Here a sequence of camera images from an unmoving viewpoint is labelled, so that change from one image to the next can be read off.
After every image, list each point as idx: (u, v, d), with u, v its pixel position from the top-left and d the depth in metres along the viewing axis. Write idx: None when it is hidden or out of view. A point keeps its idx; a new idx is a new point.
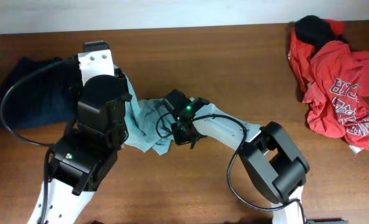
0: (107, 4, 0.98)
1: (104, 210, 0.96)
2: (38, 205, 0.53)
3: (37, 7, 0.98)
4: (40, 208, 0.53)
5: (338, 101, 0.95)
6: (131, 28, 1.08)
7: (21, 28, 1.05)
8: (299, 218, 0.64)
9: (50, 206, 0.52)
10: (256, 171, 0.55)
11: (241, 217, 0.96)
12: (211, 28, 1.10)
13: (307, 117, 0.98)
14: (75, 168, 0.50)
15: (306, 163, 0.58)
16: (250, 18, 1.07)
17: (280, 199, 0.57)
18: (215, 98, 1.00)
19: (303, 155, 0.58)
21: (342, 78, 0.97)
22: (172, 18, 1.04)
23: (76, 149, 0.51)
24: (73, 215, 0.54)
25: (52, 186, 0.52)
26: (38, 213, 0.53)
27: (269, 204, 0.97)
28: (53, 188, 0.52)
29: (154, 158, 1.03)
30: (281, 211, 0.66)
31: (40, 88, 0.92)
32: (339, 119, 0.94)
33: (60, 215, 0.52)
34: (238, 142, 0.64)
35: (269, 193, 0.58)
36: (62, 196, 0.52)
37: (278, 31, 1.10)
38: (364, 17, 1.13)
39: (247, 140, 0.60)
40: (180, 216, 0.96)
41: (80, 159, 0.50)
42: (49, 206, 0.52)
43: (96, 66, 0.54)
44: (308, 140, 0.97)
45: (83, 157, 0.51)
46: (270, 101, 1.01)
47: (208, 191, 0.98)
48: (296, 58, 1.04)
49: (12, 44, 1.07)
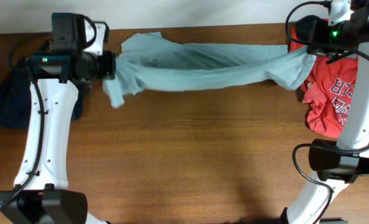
0: (116, 15, 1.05)
1: (104, 210, 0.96)
2: (25, 161, 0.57)
3: (37, 6, 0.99)
4: (27, 163, 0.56)
5: (338, 101, 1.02)
6: (137, 28, 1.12)
7: (31, 28, 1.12)
8: (317, 203, 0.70)
9: (45, 113, 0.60)
10: (349, 167, 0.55)
11: (241, 217, 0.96)
12: (212, 28, 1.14)
13: (307, 117, 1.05)
14: (53, 68, 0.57)
15: (352, 157, 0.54)
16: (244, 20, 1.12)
17: (350, 166, 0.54)
18: (208, 103, 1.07)
19: (349, 158, 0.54)
21: (342, 78, 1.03)
22: (176, 20, 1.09)
23: (61, 61, 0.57)
24: (60, 165, 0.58)
25: (48, 117, 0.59)
26: (31, 154, 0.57)
27: (269, 204, 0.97)
28: (54, 114, 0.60)
29: (153, 149, 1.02)
30: (307, 198, 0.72)
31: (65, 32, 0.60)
32: (339, 119, 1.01)
33: (56, 102, 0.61)
34: (355, 137, 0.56)
35: (348, 160, 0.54)
36: (50, 88, 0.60)
37: (277, 30, 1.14)
38: None
39: (354, 163, 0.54)
40: (180, 216, 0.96)
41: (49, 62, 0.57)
42: (44, 99, 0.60)
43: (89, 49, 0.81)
44: (303, 139, 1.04)
45: (55, 60, 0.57)
46: (266, 100, 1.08)
47: (209, 191, 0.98)
48: None
49: (17, 45, 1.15)
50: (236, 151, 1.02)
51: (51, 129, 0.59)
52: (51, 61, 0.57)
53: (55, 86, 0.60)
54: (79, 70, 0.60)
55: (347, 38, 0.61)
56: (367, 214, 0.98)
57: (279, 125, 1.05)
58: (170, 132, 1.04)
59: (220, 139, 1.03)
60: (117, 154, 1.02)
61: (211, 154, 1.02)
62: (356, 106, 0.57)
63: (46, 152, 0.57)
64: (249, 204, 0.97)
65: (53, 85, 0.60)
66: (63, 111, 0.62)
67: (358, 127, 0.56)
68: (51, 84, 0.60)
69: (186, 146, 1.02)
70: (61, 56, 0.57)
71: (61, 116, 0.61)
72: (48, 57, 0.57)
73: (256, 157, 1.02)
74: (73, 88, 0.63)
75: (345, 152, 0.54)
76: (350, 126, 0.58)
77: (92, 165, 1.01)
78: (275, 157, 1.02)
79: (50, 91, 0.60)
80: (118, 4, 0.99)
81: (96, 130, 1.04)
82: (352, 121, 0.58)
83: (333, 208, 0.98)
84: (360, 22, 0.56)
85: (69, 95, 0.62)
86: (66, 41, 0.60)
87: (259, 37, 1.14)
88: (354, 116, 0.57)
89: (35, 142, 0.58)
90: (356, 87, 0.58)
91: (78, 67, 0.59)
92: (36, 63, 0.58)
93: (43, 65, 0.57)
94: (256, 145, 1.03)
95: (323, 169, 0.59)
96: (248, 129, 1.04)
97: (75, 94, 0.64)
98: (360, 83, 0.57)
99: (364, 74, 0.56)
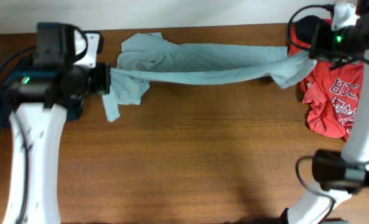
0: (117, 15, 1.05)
1: (104, 210, 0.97)
2: (10, 205, 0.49)
3: (36, 7, 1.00)
4: (12, 207, 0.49)
5: (338, 101, 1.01)
6: (136, 28, 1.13)
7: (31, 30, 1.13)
8: (318, 208, 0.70)
9: (27, 149, 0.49)
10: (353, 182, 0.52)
11: (241, 217, 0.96)
12: (211, 28, 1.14)
13: (307, 117, 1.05)
14: (33, 89, 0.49)
15: (357, 171, 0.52)
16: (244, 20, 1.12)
17: (354, 180, 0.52)
18: (208, 104, 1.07)
19: (354, 172, 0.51)
21: (342, 78, 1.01)
22: (176, 20, 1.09)
23: (45, 81, 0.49)
24: (51, 203, 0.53)
25: (33, 154, 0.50)
26: (17, 198, 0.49)
27: (269, 204, 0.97)
28: (38, 149, 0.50)
29: (153, 149, 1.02)
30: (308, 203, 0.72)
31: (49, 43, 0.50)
32: (339, 119, 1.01)
33: (42, 134, 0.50)
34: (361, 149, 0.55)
35: (353, 174, 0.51)
36: (33, 117, 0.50)
37: (277, 30, 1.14)
38: None
39: (360, 177, 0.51)
40: (180, 216, 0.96)
41: (30, 83, 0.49)
42: (26, 130, 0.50)
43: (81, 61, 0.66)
44: (303, 139, 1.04)
45: (38, 79, 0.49)
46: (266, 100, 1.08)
47: (209, 191, 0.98)
48: None
49: (17, 45, 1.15)
50: (234, 151, 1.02)
51: (38, 167, 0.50)
52: (33, 82, 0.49)
53: (38, 116, 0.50)
54: (68, 88, 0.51)
55: (351, 45, 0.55)
56: (368, 214, 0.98)
57: (279, 125, 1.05)
58: (170, 132, 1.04)
59: (219, 139, 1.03)
60: (117, 155, 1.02)
61: (211, 154, 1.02)
62: (362, 116, 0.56)
63: (32, 195, 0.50)
64: (249, 204, 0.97)
65: (36, 114, 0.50)
66: (49, 143, 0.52)
67: (364, 138, 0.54)
68: (32, 113, 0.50)
69: (185, 146, 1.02)
70: (45, 73, 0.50)
71: (48, 150, 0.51)
72: (30, 77, 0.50)
73: (256, 157, 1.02)
74: (61, 111, 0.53)
75: (350, 166, 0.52)
76: (354, 135, 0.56)
77: (93, 166, 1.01)
78: (275, 157, 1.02)
79: (33, 121, 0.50)
80: (118, 5, 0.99)
81: (95, 130, 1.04)
82: (356, 130, 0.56)
83: (333, 208, 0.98)
84: (366, 28, 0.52)
85: (58, 118, 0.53)
86: (51, 55, 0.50)
87: (258, 37, 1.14)
88: (358, 127, 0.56)
89: (18, 186, 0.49)
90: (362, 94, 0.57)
91: (65, 87, 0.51)
92: (16, 81, 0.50)
93: (21, 86, 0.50)
94: (256, 145, 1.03)
95: (325, 180, 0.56)
96: (248, 129, 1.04)
97: (63, 114, 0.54)
98: (366, 91, 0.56)
99: None
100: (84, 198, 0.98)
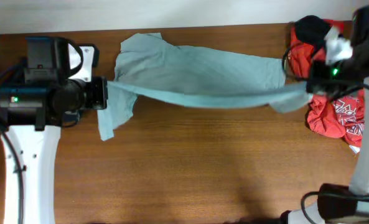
0: (117, 16, 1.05)
1: (105, 210, 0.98)
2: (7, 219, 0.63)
3: (36, 7, 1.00)
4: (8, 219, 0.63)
5: (338, 101, 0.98)
6: (136, 28, 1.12)
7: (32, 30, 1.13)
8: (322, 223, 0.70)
9: (23, 169, 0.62)
10: (366, 215, 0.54)
11: (241, 217, 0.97)
12: (212, 28, 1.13)
13: (307, 117, 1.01)
14: (25, 106, 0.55)
15: None
16: (245, 19, 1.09)
17: (367, 212, 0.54)
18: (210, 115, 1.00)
19: (366, 204, 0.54)
21: None
22: (176, 21, 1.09)
23: (37, 96, 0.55)
24: (42, 214, 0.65)
25: (27, 173, 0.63)
26: (10, 210, 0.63)
27: (267, 204, 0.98)
28: (32, 168, 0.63)
29: (153, 149, 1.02)
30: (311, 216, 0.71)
31: (43, 56, 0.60)
32: (339, 119, 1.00)
33: (35, 155, 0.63)
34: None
35: (366, 206, 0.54)
36: (30, 140, 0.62)
37: (278, 30, 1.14)
38: None
39: None
40: (180, 216, 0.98)
41: (24, 98, 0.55)
42: (19, 152, 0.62)
43: (82, 73, 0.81)
44: (304, 140, 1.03)
45: (27, 93, 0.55)
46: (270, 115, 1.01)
47: (208, 191, 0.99)
48: (297, 58, 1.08)
49: (17, 44, 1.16)
50: (234, 151, 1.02)
51: (30, 185, 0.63)
52: (26, 98, 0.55)
53: (33, 138, 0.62)
54: (56, 104, 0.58)
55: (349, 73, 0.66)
56: None
57: (282, 126, 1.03)
58: (168, 132, 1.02)
59: (218, 139, 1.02)
60: (116, 155, 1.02)
61: (210, 155, 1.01)
62: (367, 149, 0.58)
63: (30, 205, 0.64)
64: (249, 204, 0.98)
65: (30, 137, 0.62)
66: (43, 162, 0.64)
67: None
68: (27, 137, 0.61)
69: (185, 147, 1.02)
70: (37, 89, 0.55)
71: (42, 168, 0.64)
72: (19, 95, 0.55)
73: (256, 157, 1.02)
74: (53, 130, 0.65)
75: (362, 197, 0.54)
76: (363, 165, 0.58)
77: (93, 165, 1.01)
78: (275, 157, 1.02)
79: (25, 145, 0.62)
80: (118, 6, 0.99)
81: (93, 130, 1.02)
82: (366, 160, 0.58)
83: None
84: (364, 55, 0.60)
85: (47, 143, 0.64)
86: (44, 70, 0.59)
87: (259, 37, 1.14)
88: (367, 155, 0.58)
89: (15, 201, 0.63)
90: (366, 128, 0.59)
91: (56, 101, 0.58)
92: (3, 97, 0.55)
93: (10, 104, 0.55)
94: (256, 145, 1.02)
95: (336, 214, 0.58)
96: (248, 129, 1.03)
97: (56, 136, 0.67)
98: None
99: None
100: (85, 198, 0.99)
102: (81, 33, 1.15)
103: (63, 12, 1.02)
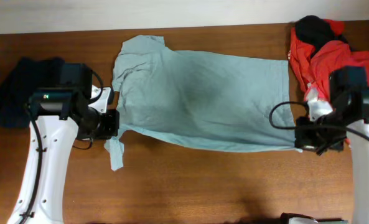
0: (117, 17, 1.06)
1: (104, 210, 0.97)
2: (19, 203, 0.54)
3: (36, 7, 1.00)
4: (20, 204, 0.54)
5: None
6: (136, 28, 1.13)
7: (32, 28, 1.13)
8: None
9: (43, 151, 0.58)
10: None
11: (241, 218, 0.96)
12: (211, 29, 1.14)
13: None
14: (52, 106, 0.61)
15: None
16: (244, 20, 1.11)
17: None
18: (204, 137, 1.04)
19: None
21: None
22: (175, 21, 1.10)
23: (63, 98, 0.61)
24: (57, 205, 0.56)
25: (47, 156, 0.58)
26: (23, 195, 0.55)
27: (269, 204, 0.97)
28: (53, 152, 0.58)
29: (154, 149, 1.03)
30: None
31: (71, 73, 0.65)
32: None
33: (56, 140, 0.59)
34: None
35: None
36: (51, 126, 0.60)
37: (278, 30, 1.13)
38: (361, 14, 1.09)
39: None
40: (180, 216, 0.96)
41: (53, 99, 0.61)
42: (43, 136, 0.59)
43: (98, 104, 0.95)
44: None
45: (55, 97, 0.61)
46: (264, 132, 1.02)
47: (208, 191, 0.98)
48: (296, 58, 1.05)
49: (15, 44, 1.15)
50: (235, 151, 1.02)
51: (48, 168, 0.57)
52: (55, 99, 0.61)
53: (56, 124, 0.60)
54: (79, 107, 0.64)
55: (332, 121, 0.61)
56: None
57: None
58: None
59: None
60: None
61: (210, 154, 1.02)
62: (360, 190, 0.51)
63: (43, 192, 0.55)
64: (249, 204, 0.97)
65: (53, 122, 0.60)
66: (63, 149, 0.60)
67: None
68: (51, 122, 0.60)
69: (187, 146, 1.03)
70: (63, 93, 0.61)
71: (61, 154, 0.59)
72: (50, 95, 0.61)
73: (256, 157, 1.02)
74: (74, 126, 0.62)
75: None
76: (359, 207, 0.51)
77: (93, 166, 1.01)
78: (276, 157, 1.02)
79: (50, 129, 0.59)
80: (119, 5, 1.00)
81: None
82: (360, 201, 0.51)
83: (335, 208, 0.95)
84: (341, 104, 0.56)
85: (69, 130, 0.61)
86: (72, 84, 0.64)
87: (259, 36, 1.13)
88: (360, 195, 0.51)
89: (28, 186, 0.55)
90: (354, 171, 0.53)
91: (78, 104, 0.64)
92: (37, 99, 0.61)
93: (43, 101, 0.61)
94: None
95: None
96: None
97: (75, 130, 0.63)
98: (357, 160, 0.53)
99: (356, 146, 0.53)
100: (84, 198, 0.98)
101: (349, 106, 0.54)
102: (79, 33, 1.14)
103: (62, 11, 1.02)
